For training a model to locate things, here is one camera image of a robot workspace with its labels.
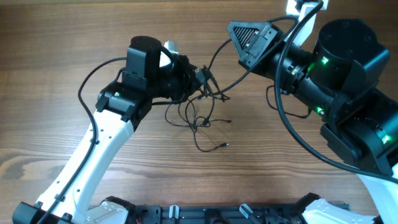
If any black USB-A cable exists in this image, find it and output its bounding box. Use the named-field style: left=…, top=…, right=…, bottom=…
left=194, top=17, right=299, bottom=96

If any thin black cable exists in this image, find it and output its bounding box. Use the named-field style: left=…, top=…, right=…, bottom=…
left=164, top=90, right=233, bottom=153

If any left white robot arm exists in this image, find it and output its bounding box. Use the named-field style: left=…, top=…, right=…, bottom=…
left=12, top=36, right=205, bottom=223

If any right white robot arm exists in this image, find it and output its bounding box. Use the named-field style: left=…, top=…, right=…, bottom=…
left=228, top=1, right=397, bottom=223

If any black mounting rail base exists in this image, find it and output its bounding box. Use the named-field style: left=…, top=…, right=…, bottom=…
left=79, top=195, right=352, bottom=224

